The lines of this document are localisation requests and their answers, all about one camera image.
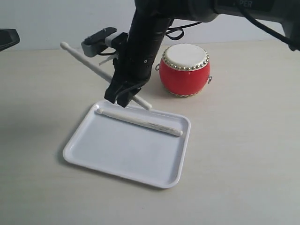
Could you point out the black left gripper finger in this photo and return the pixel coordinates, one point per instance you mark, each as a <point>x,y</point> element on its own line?
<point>8,38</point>

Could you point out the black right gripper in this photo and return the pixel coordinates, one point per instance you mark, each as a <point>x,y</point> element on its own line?
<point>135,62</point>

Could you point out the white drumstick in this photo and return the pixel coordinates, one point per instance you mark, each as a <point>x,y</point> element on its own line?
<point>140,122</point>
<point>96,69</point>

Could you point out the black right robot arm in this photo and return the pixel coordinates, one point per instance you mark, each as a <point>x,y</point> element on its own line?
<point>279,18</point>

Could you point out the small red drum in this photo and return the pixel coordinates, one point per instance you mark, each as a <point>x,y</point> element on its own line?
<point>184,69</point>

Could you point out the white rectangular plastic tray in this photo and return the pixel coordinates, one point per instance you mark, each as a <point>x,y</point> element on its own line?
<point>129,151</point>

